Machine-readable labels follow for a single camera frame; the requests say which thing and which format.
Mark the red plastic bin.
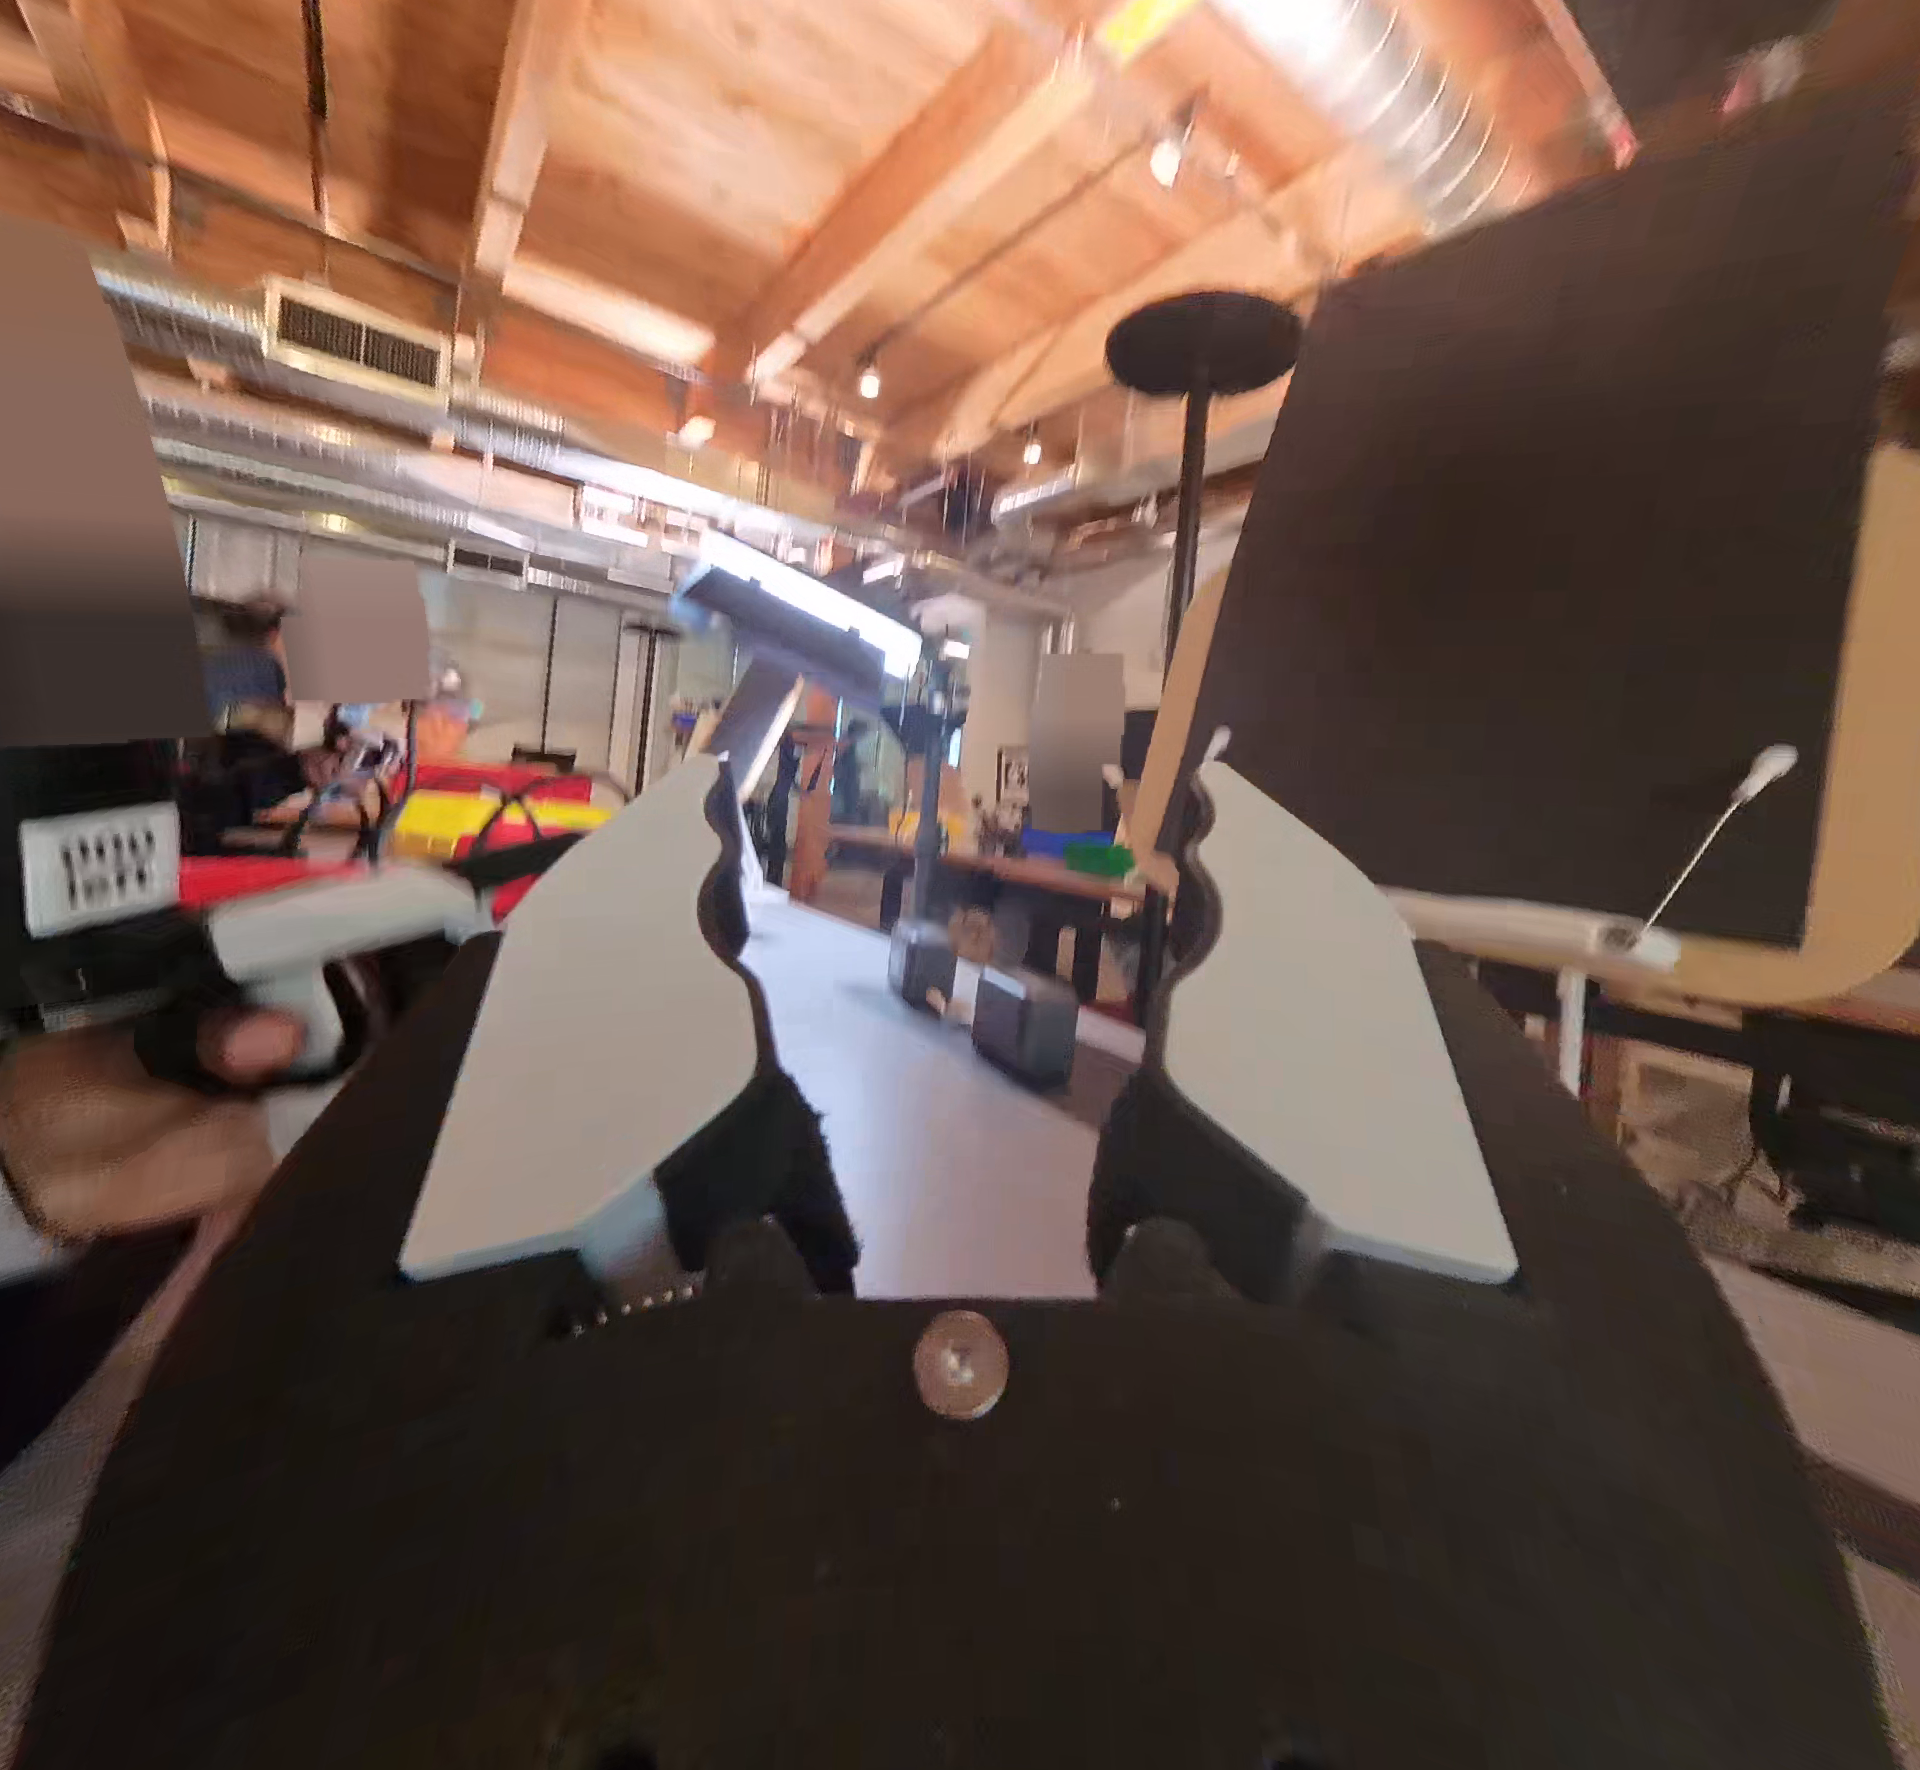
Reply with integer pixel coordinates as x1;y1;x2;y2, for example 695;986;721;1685
401;760;602;811

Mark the silver ventilation duct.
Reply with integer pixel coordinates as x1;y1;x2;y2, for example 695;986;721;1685
1112;0;1593;243

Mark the white panel stand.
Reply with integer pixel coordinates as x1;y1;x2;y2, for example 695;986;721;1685
1381;886;1686;1097

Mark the white air vent grille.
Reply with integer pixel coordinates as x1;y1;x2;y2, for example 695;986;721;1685
259;273;454;403

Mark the lit tilted light panel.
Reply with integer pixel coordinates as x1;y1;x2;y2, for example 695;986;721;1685
672;532;919;811

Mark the black floor lamp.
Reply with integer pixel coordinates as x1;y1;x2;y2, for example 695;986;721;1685
1104;291;1304;753

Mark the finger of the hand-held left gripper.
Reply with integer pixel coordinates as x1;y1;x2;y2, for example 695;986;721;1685
209;863;498;995

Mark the black panel on wooden board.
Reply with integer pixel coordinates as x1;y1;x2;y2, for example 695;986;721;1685
1121;89;1920;1010

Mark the person's left hand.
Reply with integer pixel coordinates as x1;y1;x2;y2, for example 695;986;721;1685
0;1005;325;1245

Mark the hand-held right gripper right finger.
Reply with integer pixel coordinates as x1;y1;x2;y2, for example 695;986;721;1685
1085;760;1523;1294

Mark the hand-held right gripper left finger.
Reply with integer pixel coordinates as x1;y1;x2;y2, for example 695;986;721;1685
394;755;860;1294

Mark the black stand with grey base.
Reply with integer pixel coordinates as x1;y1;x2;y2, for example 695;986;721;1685
885;622;984;1020

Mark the dark grey box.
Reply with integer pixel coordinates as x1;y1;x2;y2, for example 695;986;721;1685
971;967;1085;1093

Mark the yellow plastic bin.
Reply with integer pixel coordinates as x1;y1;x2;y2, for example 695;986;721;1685
381;788;617;854

